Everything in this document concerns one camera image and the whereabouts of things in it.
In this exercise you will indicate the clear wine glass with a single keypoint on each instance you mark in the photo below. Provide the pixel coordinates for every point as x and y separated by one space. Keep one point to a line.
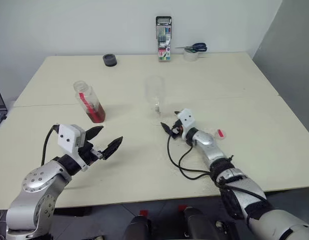
154 87

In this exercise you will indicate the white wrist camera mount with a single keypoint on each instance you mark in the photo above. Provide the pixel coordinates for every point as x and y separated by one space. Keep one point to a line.
187 120
68 137

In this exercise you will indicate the red white bottle cap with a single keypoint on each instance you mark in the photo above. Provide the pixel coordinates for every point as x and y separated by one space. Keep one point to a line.
221 133

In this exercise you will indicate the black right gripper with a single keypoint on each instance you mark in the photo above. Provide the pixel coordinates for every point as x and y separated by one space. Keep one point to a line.
176 130

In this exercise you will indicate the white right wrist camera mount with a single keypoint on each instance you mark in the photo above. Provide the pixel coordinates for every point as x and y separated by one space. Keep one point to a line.
187 120

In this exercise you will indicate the marker pen box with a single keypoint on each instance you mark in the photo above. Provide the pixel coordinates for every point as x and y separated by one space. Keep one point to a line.
164 42

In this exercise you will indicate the dark rounded shape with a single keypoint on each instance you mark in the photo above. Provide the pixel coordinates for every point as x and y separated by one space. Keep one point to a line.
135 228

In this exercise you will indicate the clear tape roll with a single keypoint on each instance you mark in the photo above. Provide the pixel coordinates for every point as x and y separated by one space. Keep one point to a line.
190 55

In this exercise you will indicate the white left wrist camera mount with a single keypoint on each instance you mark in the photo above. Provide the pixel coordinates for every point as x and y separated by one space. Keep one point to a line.
68 137

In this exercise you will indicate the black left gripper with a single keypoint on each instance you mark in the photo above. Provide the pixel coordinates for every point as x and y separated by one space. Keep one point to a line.
90 153

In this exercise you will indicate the plastic bottle with red liquid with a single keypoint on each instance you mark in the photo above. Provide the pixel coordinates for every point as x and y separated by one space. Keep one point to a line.
93 107

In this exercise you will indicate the small red block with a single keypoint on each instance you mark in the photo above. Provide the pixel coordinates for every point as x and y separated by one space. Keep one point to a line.
143 213
182 208

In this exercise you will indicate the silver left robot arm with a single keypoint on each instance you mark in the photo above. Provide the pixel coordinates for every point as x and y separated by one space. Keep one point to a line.
32 195

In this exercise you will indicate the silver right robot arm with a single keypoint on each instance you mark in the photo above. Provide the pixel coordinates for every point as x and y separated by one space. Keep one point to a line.
244 190

